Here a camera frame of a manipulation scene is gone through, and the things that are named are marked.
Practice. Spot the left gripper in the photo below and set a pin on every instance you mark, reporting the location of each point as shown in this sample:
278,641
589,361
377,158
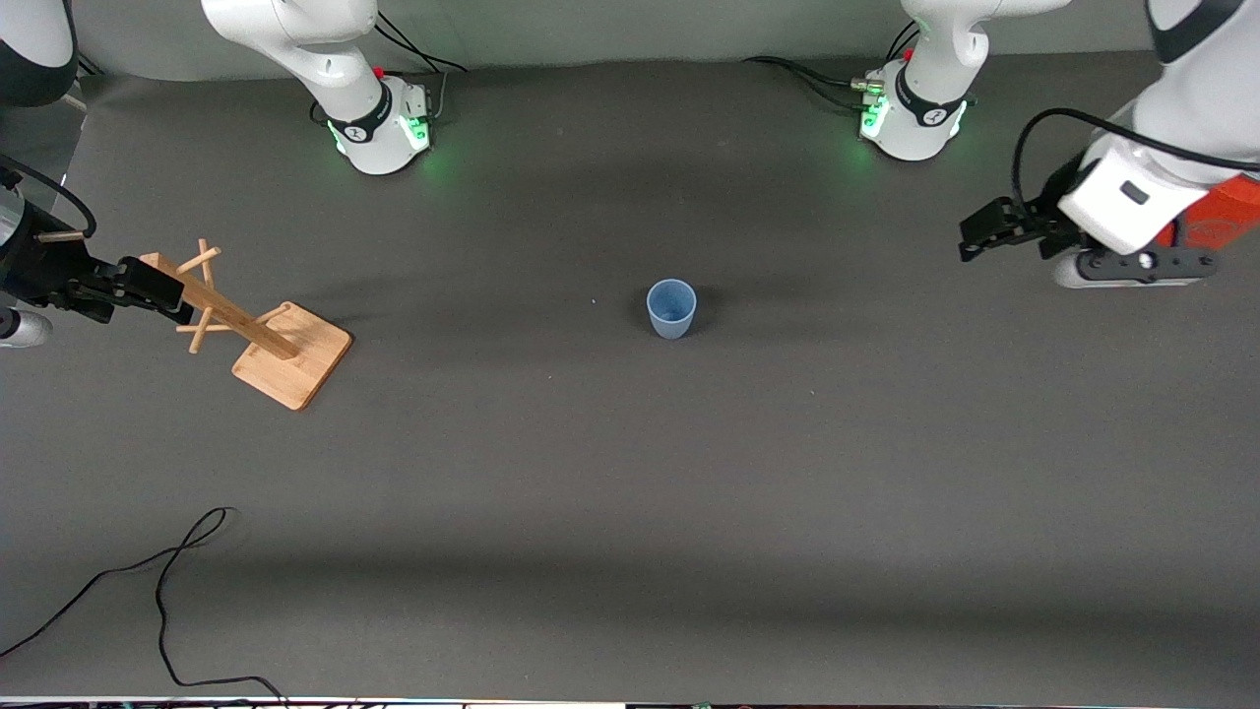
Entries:
1045,223

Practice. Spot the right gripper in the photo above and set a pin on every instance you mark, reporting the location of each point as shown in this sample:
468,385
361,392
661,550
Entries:
41,264

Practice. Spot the light blue cup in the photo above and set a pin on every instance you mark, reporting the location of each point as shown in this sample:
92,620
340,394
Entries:
671,310

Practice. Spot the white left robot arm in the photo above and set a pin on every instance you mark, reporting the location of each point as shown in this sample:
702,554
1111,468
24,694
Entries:
1201,89

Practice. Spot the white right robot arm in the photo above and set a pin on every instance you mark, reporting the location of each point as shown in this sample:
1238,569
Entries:
325,59

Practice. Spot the wooden cup rack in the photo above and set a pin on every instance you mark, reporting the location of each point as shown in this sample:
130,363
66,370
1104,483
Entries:
295,359

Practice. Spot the dark grey table mat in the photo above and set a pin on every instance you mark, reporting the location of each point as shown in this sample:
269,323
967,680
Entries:
689,473

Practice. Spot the aluminium frame rail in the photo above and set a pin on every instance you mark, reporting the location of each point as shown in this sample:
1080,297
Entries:
89,67

